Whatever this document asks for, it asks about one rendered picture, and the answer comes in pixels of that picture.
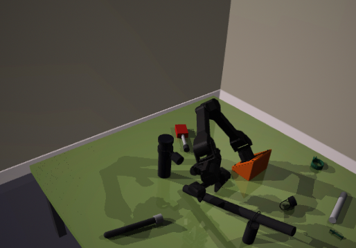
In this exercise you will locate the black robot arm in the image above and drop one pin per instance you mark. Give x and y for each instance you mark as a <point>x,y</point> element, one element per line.
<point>209,166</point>

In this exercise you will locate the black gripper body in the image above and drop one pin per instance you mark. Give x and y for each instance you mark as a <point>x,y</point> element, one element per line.
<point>199,190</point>

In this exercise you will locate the black cylindrical post with cap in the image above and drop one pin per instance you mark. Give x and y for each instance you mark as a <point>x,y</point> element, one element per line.
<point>164,162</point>

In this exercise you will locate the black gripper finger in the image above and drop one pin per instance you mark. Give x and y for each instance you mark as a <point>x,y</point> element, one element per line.
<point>219,185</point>
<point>201,198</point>

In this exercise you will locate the black cylindrical pipe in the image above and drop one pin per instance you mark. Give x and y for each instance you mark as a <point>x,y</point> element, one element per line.
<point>248,214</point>

